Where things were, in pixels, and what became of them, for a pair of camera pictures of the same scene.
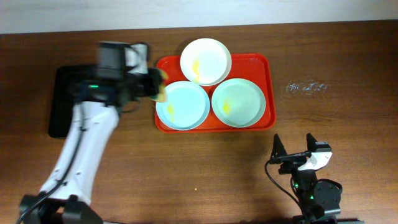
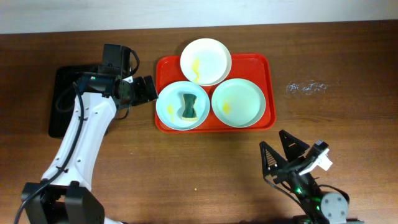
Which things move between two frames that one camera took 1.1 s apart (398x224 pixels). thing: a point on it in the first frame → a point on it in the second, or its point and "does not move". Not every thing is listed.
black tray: [66, 79] does not move
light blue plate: [186, 107] does not move
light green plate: [238, 102] does not move
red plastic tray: [260, 68] does not move
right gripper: [288, 164] → [272, 160]
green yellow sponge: [161, 96] → [189, 112]
